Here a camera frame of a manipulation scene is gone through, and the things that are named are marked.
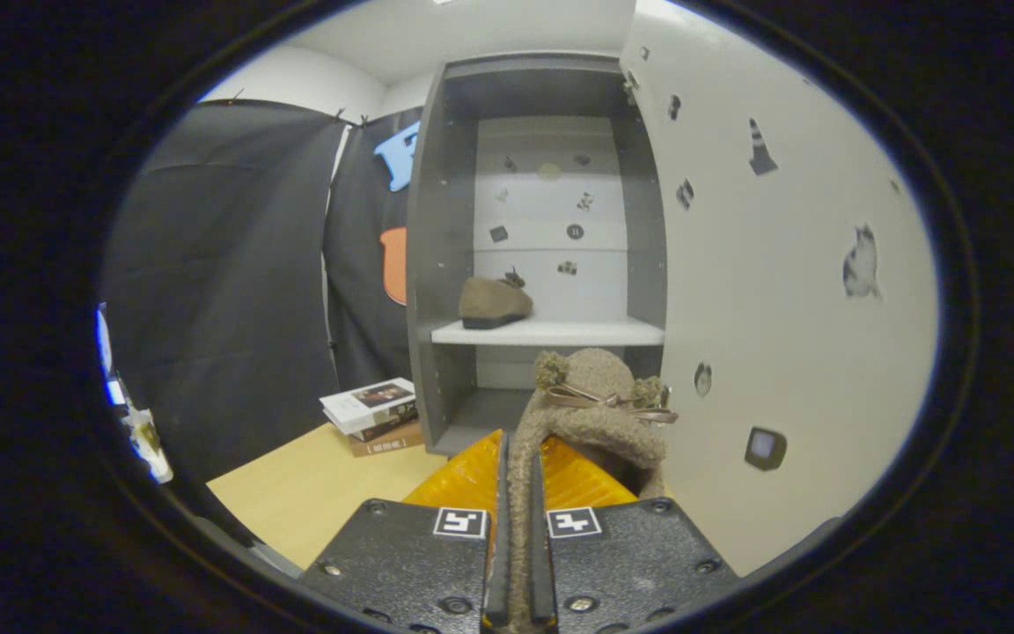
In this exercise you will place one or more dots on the grey shoe cabinet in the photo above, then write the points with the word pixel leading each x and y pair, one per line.
pixel 441 264

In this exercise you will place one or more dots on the brown fuzzy shoe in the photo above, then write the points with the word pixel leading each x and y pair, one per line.
pixel 595 431
pixel 489 304

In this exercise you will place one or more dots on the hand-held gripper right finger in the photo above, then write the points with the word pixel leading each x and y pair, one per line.
pixel 540 572

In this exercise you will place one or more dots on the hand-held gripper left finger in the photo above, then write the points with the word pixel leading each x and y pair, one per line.
pixel 499 572

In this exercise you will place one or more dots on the black backdrop cloth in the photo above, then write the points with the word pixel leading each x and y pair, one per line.
pixel 225 291

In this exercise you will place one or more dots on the brown book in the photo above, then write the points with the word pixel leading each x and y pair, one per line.
pixel 388 445

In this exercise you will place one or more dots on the beige shoe cabinet door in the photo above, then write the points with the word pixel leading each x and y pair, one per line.
pixel 780 352

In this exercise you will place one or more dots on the white book with picture cover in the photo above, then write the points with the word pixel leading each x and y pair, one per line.
pixel 366 398

